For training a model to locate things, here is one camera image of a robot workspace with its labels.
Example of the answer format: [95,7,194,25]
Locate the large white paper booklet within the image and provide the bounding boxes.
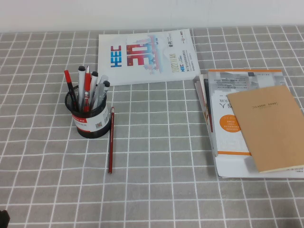
[214,152,304,179]

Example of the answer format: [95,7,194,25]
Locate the thin colourful booklet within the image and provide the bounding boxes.
[199,73,214,133]
[194,80,207,110]

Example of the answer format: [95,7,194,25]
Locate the red capped black pen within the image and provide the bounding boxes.
[63,69,79,112]

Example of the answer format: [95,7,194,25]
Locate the orange white book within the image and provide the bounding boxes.
[208,69,287,157]

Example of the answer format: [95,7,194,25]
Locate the black mesh pen holder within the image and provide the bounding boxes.
[65,85,111,139]

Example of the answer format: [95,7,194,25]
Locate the red wooden pencil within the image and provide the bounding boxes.
[108,106,115,174]

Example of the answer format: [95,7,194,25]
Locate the white HEEC book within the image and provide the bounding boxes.
[98,28,201,86]

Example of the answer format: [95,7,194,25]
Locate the brown kraft notebook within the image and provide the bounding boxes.
[225,85,304,173]

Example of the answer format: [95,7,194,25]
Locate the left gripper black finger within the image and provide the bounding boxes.
[0,210,10,228]

